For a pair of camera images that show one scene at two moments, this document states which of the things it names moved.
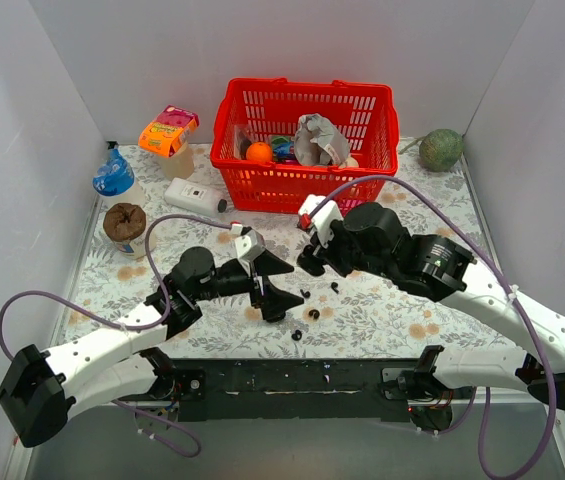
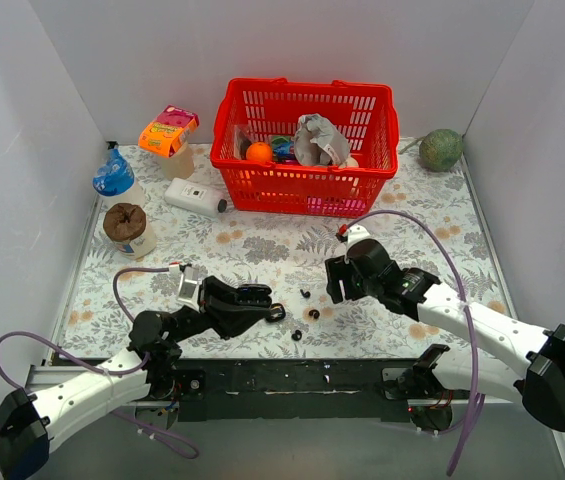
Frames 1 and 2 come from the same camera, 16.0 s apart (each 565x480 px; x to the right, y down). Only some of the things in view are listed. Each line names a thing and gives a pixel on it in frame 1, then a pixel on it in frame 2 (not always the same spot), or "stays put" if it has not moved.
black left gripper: [256, 282] → [217, 302]
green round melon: [440, 149] stays put
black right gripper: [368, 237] → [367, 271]
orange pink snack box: [165, 135] stays put
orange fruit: [259, 152] stays put
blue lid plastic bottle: [116, 176] stays put
